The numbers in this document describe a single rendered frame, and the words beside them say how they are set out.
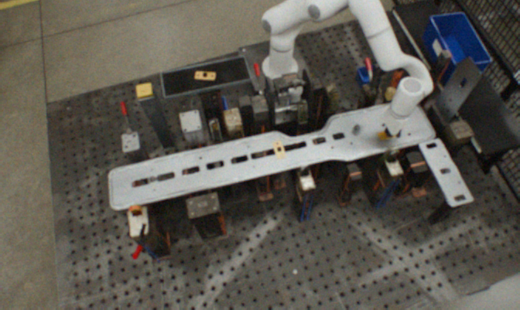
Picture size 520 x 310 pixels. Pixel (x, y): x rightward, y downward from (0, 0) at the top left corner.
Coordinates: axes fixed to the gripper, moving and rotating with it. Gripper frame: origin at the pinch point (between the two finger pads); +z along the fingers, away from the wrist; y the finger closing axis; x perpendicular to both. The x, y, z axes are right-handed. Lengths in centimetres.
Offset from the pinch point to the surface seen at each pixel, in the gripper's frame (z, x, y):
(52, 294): 102, -186, 3
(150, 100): -10, -94, -35
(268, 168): 3, -53, 2
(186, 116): -8, -81, -24
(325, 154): 2.9, -28.7, 1.9
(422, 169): 5.0, 7.7, 17.9
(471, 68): -28.2, 26.6, -3.6
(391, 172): -1.5, -7.5, 18.1
